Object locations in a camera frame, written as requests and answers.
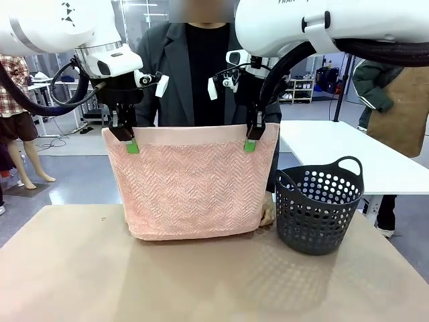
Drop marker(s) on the white shoe rack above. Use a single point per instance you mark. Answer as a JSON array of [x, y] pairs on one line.
[[298, 90]]

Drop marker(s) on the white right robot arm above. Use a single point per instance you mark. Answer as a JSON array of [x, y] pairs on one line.
[[285, 23]]

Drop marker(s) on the white fisheye camera bracket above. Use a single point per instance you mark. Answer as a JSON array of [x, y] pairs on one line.
[[161, 85], [212, 89]]

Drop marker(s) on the beige mannequin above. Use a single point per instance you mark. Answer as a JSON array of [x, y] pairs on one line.
[[15, 157]]

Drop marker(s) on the black shoes pair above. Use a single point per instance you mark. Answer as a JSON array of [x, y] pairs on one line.
[[88, 129]]

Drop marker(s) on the black bags pile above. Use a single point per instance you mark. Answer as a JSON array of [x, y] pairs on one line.
[[328, 80]]

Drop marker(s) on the dark grey perforated basket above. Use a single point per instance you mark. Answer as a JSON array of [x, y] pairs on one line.
[[318, 234]]

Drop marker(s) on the pink herringbone towel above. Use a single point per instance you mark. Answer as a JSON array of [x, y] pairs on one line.
[[194, 188]]

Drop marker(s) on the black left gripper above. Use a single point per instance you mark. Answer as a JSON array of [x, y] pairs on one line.
[[117, 90]]

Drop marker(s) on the white left fisheye camera bracket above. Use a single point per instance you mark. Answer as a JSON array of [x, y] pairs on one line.
[[161, 85]]

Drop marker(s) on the red plaid shirt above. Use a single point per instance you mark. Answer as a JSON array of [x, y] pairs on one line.
[[11, 84]]

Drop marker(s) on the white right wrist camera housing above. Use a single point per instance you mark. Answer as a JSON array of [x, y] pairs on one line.
[[236, 57]]

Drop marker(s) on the person in grey blazer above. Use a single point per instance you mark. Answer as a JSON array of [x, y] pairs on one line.
[[204, 84]]

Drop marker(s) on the person's left hand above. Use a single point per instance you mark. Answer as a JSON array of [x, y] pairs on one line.
[[268, 209]]

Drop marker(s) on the grey mannequin base plate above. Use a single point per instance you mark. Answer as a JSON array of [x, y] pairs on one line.
[[20, 192]]

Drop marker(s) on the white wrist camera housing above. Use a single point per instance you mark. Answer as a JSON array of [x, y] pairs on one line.
[[236, 57], [114, 63]]

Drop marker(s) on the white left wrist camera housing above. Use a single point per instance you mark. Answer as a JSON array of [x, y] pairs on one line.
[[114, 63]]

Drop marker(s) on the white workbench table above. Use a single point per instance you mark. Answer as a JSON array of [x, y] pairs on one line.
[[79, 119]]

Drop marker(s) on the white right fisheye camera bracket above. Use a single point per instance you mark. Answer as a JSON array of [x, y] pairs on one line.
[[212, 89]]

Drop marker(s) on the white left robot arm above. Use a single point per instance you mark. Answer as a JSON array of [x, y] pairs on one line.
[[43, 23]]

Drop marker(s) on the navy folded cloth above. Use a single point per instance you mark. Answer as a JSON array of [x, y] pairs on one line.
[[68, 78]]

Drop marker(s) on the person in brown apron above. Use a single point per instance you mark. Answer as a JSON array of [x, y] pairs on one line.
[[402, 117]]

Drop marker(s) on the black pole stand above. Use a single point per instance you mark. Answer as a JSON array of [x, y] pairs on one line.
[[343, 84]]

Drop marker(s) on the white height-adjustable desk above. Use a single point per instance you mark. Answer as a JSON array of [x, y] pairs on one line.
[[40, 86]]

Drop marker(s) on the brown shorts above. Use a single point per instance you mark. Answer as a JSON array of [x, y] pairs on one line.
[[18, 127]]

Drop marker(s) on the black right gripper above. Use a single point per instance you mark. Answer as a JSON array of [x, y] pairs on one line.
[[253, 87]]

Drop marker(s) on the purple garment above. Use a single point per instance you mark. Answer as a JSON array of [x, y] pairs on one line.
[[6, 157]]

